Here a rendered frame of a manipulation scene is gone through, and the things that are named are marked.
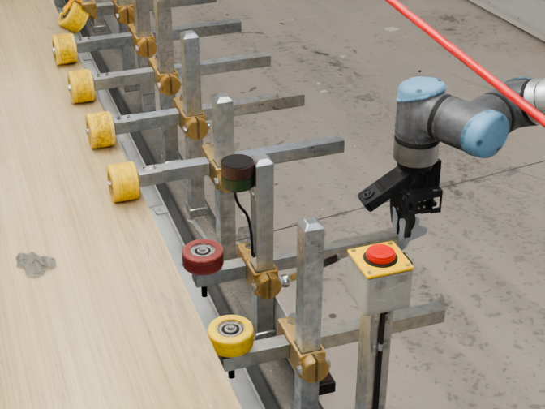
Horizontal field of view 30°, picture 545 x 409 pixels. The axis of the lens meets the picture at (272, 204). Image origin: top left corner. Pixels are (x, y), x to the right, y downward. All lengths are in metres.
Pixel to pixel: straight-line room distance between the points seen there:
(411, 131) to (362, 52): 3.21
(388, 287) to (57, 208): 0.95
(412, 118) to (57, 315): 0.75
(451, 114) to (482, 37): 3.54
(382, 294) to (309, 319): 0.37
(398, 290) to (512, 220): 2.48
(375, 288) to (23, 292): 0.77
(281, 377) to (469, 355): 1.29
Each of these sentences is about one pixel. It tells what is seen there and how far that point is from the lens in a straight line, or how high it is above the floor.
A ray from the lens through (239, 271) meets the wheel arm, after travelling 2.02.
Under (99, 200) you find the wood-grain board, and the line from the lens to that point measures 2.17.
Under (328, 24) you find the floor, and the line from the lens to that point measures 5.52.
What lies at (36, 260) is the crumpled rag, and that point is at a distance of 1.99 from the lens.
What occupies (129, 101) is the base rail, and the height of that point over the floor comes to 0.70.
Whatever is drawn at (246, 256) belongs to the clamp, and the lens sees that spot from 2.02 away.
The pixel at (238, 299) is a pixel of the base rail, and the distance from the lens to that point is 2.19.
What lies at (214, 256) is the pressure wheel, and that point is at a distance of 1.96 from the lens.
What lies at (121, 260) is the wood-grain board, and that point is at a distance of 1.98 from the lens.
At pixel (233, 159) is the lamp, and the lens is 1.86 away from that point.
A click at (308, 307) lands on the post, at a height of 0.96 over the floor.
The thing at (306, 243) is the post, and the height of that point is 1.10.
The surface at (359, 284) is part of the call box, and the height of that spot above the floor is 1.19.
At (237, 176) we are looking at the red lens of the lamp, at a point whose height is 1.10.
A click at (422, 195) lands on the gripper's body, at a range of 2.07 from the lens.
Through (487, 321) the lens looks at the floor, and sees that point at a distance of 3.34.
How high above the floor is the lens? 2.01
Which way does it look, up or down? 31 degrees down
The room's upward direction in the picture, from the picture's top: straight up
